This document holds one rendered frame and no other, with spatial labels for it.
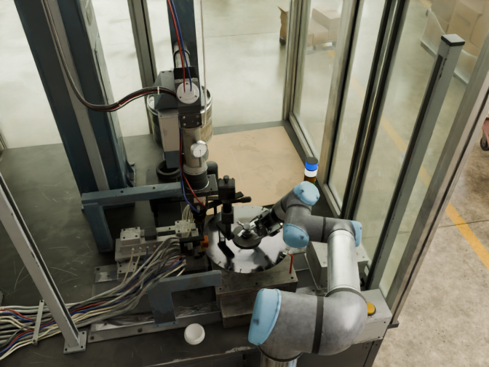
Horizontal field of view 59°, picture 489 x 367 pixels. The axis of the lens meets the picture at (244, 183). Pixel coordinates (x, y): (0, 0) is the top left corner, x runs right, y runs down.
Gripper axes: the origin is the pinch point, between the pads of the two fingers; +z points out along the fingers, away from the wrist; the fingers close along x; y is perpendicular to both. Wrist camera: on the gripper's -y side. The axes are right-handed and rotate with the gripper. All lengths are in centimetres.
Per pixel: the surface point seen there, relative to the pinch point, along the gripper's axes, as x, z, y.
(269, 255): 9.3, -0.8, 1.3
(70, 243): -39, 61, 42
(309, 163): -11.9, -18.7, -22.6
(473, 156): 18, 44, -262
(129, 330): 6, 34, 45
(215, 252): -1.5, 8.5, 14.1
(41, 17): -95, -10, 39
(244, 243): 1.0, 3.7, 4.7
